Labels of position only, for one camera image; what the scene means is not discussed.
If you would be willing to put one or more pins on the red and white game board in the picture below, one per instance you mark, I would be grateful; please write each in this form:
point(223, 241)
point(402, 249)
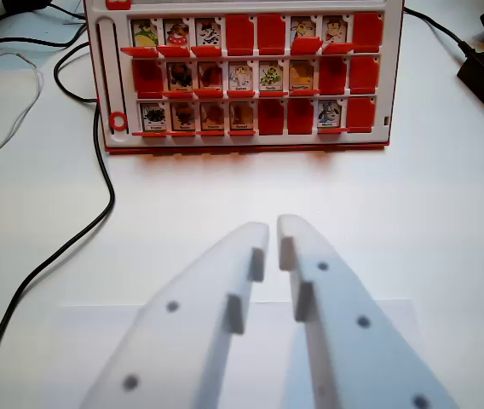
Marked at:
point(242, 142)

